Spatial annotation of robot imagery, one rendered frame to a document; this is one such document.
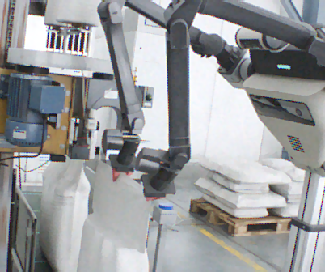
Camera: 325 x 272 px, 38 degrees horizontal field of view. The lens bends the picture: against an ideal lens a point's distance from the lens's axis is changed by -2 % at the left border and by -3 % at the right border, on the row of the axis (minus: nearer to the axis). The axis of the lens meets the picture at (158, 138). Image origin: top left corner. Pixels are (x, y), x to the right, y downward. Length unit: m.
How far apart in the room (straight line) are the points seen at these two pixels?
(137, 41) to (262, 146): 2.86
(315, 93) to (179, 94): 0.41
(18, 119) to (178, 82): 0.68
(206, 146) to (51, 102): 5.46
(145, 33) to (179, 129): 4.50
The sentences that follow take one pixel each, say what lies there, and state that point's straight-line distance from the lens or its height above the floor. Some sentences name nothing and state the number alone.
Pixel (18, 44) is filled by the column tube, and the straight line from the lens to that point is 1.91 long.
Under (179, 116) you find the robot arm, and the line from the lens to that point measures 1.25.
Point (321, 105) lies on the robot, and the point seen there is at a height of 1.36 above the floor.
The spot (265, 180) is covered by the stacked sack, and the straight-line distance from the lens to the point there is 4.59.
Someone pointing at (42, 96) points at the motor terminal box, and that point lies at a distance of 1.60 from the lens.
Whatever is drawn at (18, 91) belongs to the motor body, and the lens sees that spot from 1.68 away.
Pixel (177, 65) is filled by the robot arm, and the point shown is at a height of 1.41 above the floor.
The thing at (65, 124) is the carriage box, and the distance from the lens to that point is 1.91.
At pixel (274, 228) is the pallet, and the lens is 4.90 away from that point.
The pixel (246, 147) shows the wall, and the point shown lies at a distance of 7.35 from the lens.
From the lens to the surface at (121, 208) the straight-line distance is 1.69.
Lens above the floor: 1.38
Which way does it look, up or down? 7 degrees down
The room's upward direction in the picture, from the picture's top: 7 degrees clockwise
